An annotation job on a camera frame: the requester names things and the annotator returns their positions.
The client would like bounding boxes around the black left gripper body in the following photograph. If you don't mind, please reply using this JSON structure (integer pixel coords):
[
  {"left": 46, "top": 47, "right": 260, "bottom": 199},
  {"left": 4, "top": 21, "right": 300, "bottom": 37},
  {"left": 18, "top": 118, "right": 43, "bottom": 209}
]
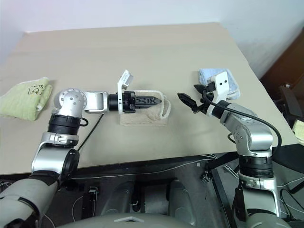
[{"left": 122, "top": 91, "right": 139, "bottom": 115}]

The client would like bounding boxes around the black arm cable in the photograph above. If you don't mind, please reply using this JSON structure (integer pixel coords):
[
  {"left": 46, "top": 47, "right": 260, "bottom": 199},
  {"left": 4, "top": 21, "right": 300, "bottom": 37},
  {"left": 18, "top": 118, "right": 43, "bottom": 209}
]
[
  {"left": 201, "top": 89, "right": 283, "bottom": 148},
  {"left": 76, "top": 113, "right": 105, "bottom": 152}
]

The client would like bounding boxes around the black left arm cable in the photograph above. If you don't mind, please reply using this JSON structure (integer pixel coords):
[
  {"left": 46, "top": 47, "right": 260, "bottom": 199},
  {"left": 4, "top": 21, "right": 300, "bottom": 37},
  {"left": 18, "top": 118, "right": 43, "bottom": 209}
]
[{"left": 76, "top": 113, "right": 105, "bottom": 152}]

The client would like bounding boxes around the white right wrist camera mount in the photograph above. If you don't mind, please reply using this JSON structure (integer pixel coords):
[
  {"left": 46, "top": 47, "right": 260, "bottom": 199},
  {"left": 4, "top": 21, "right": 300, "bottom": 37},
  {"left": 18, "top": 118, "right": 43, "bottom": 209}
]
[{"left": 205, "top": 72, "right": 235, "bottom": 117}]

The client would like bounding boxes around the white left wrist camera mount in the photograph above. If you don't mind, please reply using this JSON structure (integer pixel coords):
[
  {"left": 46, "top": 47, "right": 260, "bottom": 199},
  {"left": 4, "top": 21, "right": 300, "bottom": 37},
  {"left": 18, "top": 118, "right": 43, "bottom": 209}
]
[{"left": 115, "top": 69, "right": 134, "bottom": 114}]

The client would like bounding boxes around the light green folded towel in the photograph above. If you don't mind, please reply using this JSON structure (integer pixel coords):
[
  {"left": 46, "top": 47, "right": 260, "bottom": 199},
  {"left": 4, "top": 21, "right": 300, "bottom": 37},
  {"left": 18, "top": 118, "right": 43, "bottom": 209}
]
[{"left": 0, "top": 77, "right": 54, "bottom": 122}]

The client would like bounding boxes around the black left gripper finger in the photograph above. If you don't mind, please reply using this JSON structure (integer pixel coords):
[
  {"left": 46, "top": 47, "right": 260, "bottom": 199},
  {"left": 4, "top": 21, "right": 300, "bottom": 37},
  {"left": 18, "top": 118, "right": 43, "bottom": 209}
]
[
  {"left": 136, "top": 97, "right": 163, "bottom": 109},
  {"left": 137, "top": 95, "right": 163, "bottom": 101}
]

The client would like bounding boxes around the pale yellow folded cloth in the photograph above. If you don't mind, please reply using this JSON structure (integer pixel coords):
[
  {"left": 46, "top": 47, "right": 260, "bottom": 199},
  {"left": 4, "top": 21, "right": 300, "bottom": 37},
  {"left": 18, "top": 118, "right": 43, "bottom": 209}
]
[{"left": 292, "top": 119, "right": 304, "bottom": 145}]

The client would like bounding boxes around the small black plug box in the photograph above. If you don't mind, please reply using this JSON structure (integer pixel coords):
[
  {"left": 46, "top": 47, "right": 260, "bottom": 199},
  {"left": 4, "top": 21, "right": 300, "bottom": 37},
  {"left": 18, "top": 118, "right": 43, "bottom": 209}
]
[{"left": 88, "top": 186, "right": 100, "bottom": 202}]

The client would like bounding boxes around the black table frame strut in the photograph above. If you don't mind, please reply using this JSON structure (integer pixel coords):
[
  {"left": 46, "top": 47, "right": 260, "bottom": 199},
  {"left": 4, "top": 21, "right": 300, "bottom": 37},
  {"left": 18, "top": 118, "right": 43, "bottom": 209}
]
[{"left": 201, "top": 152, "right": 239, "bottom": 228}]

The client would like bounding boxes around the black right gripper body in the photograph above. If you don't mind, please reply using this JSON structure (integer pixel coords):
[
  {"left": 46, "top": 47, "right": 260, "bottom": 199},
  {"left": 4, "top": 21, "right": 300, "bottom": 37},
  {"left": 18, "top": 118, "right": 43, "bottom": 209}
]
[{"left": 191, "top": 81, "right": 217, "bottom": 114}]

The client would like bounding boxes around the light blue folded towel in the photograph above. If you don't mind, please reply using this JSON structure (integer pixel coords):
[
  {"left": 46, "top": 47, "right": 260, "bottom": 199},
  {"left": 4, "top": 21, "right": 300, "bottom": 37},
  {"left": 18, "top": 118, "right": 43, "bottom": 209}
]
[{"left": 198, "top": 68, "right": 241, "bottom": 100}]

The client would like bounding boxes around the grey rounded robot leg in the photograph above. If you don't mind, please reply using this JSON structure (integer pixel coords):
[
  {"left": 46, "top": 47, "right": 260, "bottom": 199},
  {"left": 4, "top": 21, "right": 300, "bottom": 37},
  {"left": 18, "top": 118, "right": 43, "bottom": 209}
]
[
  {"left": 144, "top": 178, "right": 199, "bottom": 218},
  {"left": 101, "top": 175, "right": 144, "bottom": 216}
]

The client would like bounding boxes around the thin white cable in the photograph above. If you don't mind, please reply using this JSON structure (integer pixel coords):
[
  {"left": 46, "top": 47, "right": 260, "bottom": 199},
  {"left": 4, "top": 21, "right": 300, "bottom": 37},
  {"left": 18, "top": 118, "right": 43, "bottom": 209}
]
[{"left": 70, "top": 154, "right": 214, "bottom": 180}]

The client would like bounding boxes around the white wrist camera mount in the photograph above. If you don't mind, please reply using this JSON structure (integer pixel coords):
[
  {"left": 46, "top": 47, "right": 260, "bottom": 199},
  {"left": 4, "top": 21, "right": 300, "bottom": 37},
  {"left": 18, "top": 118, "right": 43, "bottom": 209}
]
[
  {"left": 205, "top": 72, "right": 235, "bottom": 117},
  {"left": 115, "top": 69, "right": 134, "bottom": 114}
]

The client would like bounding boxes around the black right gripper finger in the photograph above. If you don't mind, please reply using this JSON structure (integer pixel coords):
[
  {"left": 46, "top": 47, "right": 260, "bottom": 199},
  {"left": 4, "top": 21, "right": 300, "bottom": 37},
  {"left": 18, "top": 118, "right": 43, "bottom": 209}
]
[
  {"left": 177, "top": 92, "right": 199, "bottom": 110},
  {"left": 193, "top": 83, "right": 207, "bottom": 96}
]

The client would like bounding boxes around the grey robot torso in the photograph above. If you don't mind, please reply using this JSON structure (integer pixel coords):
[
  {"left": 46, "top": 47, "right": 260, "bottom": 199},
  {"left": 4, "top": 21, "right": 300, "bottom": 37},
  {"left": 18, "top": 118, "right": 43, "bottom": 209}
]
[{"left": 56, "top": 212, "right": 198, "bottom": 228}]

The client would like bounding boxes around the dark chair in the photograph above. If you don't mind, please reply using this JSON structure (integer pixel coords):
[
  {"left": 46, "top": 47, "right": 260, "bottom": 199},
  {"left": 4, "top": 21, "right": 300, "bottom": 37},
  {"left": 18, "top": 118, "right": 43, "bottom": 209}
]
[{"left": 276, "top": 83, "right": 304, "bottom": 125}]

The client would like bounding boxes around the brown wooden cabinet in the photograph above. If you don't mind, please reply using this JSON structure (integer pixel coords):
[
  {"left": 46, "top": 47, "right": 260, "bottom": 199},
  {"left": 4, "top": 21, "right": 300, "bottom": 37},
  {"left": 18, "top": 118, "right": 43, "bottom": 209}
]
[{"left": 258, "top": 30, "right": 304, "bottom": 95}]

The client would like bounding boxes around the beige ribbed towel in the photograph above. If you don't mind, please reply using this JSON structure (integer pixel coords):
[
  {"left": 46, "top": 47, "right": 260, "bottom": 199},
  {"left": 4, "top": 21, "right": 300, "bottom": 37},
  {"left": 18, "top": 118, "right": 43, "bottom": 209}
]
[{"left": 118, "top": 89, "right": 171, "bottom": 127}]

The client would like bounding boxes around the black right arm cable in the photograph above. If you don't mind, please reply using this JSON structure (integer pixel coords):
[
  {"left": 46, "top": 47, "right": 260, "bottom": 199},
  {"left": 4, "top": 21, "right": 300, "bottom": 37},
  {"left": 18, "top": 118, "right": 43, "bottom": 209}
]
[{"left": 201, "top": 89, "right": 283, "bottom": 148}]

